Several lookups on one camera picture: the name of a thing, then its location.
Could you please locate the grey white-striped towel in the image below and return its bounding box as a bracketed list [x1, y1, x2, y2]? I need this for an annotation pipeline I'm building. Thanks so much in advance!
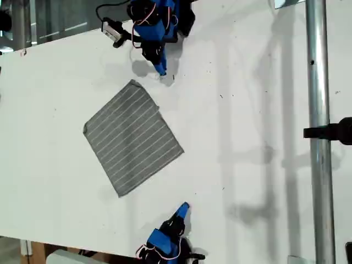
[83, 79, 185, 198]

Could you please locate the white box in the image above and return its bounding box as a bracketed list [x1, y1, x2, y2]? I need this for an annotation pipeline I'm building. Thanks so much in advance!
[46, 249, 97, 264]

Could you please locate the wooden table leg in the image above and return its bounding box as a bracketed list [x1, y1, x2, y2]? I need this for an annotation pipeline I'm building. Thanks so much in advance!
[20, 240, 46, 264]

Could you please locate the black round object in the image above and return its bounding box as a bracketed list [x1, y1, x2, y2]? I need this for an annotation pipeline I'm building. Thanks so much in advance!
[0, 10, 13, 31]

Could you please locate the black clamp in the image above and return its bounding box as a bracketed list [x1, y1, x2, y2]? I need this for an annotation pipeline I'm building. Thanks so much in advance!
[303, 117, 352, 146]

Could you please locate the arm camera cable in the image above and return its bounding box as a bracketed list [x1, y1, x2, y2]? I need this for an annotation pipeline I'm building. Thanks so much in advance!
[95, 0, 131, 21]

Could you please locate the steel post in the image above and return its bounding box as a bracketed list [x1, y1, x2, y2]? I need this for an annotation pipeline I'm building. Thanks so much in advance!
[305, 0, 337, 264]

